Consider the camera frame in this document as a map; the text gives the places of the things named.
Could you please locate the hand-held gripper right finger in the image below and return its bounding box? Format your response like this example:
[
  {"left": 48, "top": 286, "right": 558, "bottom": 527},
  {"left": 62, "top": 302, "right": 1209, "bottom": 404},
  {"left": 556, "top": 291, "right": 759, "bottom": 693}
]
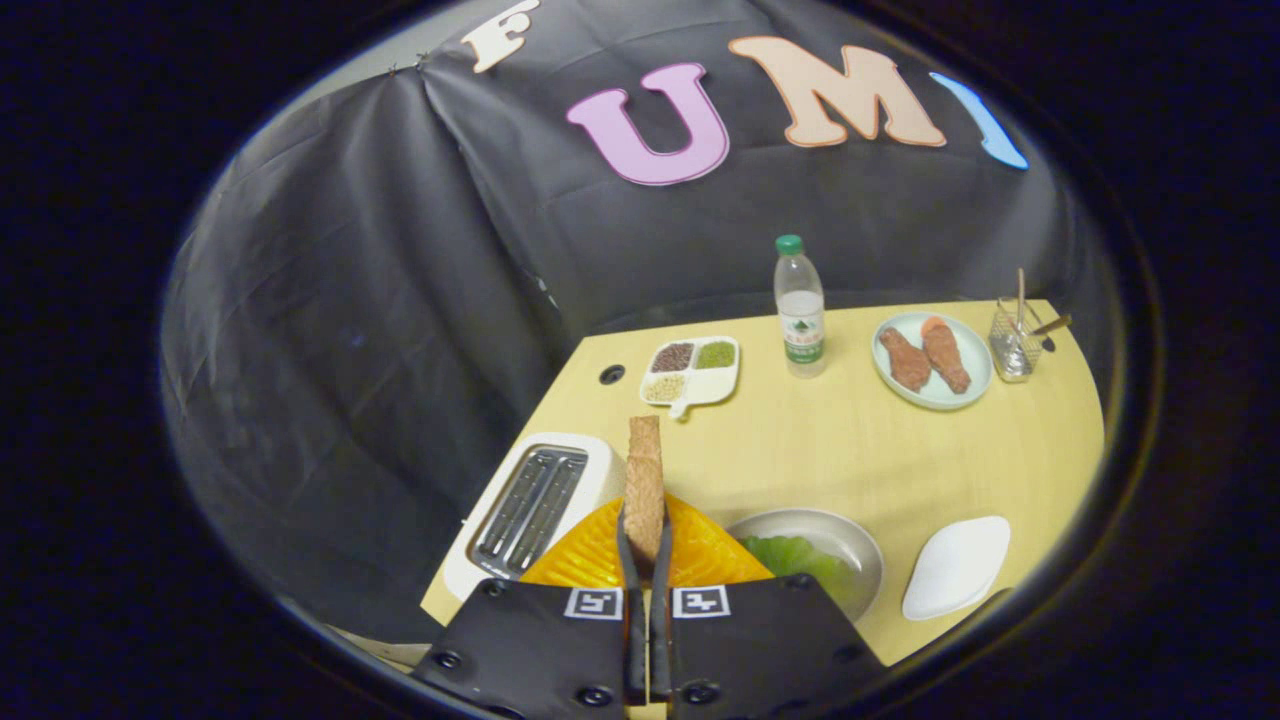
[{"left": 650, "top": 492, "right": 886, "bottom": 720}]

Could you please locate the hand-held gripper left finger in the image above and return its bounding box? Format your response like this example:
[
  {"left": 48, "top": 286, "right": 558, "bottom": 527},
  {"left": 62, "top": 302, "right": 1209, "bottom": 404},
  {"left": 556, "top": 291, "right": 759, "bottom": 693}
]
[{"left": 410, "top": 497, "right": 646, "bottom": 720}]

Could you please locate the green lettuce leaf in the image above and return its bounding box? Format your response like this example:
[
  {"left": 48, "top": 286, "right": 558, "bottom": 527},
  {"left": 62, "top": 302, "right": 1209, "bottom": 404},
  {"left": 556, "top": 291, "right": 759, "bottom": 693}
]
[{"left": 740, "top": 535, "right": 851, "bottom": 601}]

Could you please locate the plain toast bread slice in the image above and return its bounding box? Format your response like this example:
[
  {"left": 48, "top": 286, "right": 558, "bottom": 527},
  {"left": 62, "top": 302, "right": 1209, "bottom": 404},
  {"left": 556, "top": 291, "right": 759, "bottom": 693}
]
[{"left": 624, "top": 416, "right": 666, "bottom": 576}]

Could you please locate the white toaster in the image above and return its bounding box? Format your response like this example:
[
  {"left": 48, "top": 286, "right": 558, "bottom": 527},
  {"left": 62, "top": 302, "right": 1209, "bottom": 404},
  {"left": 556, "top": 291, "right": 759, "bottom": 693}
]
[{"left": 442, "top": 432, "right": 628, "bottom": 603}]

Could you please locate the round grey-white plate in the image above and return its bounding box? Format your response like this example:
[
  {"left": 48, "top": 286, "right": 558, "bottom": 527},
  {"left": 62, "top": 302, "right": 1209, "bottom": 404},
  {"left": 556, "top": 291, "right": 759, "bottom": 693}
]
[{"left": 725, "top": 507, "right": 886, "bottom": 623}]

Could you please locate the white divided bean dish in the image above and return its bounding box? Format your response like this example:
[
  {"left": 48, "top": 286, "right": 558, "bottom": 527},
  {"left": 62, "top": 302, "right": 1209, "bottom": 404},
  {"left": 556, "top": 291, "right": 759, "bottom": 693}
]
[{"left": 640, "top": 336, "right": 741, "bottom": 421}]

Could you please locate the white squarish plate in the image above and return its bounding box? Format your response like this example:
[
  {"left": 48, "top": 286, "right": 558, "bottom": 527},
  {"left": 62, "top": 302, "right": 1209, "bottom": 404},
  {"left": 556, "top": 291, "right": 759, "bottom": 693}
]
[{"left": 901, "top": 516, "right": 1012, "bottom": 622}]

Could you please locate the clear water bottle green cap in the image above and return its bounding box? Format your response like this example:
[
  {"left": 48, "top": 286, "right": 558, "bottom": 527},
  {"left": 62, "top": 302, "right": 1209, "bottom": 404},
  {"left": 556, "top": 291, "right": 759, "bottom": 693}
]
[{"left": 773, "top": 234, "right": 828, "bottom": 379}]

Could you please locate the brown meat piece orange tip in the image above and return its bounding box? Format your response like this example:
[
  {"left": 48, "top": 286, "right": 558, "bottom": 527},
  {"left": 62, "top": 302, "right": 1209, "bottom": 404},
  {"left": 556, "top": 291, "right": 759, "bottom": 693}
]
[{"left": 920, "top": 316, "right": 972, "bottom": 395}]

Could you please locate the pale green oval plate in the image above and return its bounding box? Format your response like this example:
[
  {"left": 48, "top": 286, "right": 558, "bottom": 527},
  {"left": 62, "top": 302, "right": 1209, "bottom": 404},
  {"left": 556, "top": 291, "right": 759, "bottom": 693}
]
[{"left": 871, "top": 311, "right": 994, "bottom": 412}]

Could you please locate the clear square utensil holder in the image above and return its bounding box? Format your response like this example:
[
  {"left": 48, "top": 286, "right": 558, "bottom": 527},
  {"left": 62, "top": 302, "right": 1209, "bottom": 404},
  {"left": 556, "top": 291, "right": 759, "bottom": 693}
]
[{"left": 989, "top": 297, "right": 1044, "bottom": 384}]

